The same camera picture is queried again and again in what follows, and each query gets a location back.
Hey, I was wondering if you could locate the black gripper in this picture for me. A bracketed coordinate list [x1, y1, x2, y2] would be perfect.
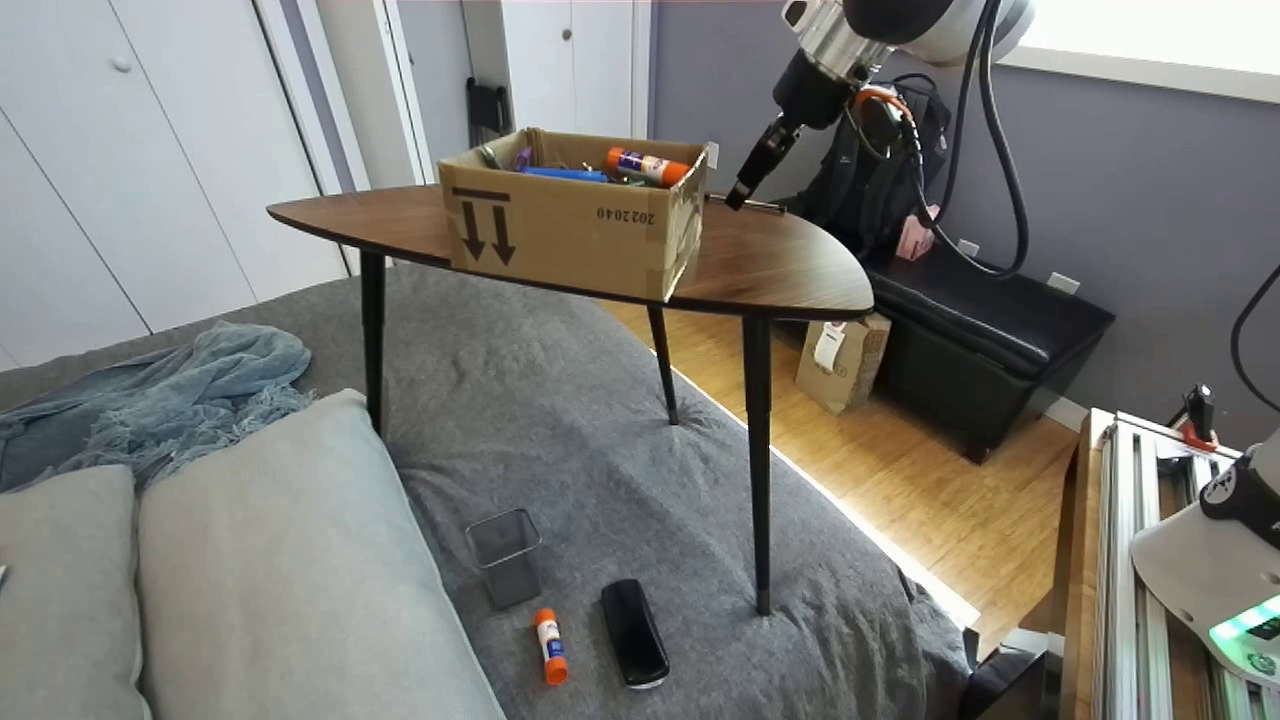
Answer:
[726, 53, 851, 208]

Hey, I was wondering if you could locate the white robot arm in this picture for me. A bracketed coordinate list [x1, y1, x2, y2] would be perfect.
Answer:
[727, 0, 1038, 208]

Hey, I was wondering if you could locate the orange marker in box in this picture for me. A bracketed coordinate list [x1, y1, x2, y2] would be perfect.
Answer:
[605, 144, 687, 189]

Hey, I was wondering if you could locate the small cardboard box on floor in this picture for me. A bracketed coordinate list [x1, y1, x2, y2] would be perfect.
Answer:
[795, 314, 894, 414]

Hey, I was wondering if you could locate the black backpack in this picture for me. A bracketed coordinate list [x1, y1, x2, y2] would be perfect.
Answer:
[786, 70, 952, 262]

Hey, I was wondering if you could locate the wooden side table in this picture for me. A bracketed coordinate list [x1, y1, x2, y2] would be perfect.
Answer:
[269, 183, 873, 614]

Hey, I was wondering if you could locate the pink small object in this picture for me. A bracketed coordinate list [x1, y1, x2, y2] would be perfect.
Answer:
[898, 214, 938, 259]

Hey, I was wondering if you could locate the black storage ottoman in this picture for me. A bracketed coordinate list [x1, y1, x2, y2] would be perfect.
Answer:
[873, 250, 1111, 465]

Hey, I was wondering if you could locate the grey bed mattress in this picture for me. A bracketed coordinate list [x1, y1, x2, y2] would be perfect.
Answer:
[0, 259, 976, 720]

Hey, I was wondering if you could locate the black glasses case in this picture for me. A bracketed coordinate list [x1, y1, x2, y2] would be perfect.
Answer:
[600, 581, 668, 686]

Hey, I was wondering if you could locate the orange glue stick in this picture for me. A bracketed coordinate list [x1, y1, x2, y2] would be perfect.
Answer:
[532, 607, 571, 686]

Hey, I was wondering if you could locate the blue crumpled blanket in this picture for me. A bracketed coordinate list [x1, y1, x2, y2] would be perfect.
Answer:
[0, 318, 314, 493]

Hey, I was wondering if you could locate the white wardrobe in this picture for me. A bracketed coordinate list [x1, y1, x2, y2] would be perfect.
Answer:
[0, 0, 437, 374]

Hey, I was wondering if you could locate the light grey cushion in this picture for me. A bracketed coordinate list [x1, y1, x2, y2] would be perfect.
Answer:
[138, 392, 505, 720]
[0, 465, 151, 720]

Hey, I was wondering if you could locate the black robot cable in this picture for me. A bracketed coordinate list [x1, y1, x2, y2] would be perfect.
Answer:
[851, 0, 1038, 284]

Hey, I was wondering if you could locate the aluminium frame rail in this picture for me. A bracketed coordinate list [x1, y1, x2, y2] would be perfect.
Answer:
[1055, 407, 1280, 720]

